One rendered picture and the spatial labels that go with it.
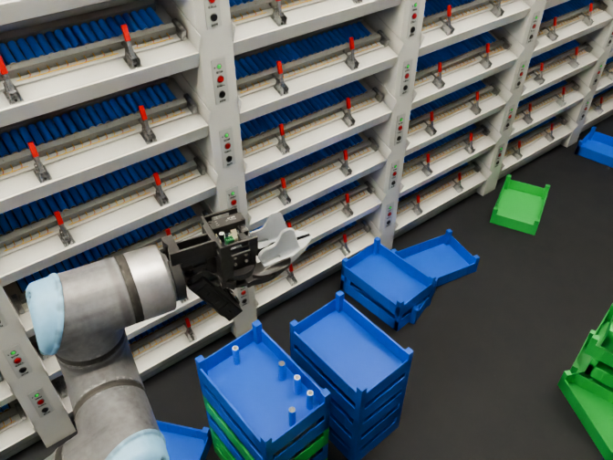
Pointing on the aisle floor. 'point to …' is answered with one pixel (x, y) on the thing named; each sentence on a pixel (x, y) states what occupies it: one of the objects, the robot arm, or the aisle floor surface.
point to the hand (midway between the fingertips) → (302, 242)
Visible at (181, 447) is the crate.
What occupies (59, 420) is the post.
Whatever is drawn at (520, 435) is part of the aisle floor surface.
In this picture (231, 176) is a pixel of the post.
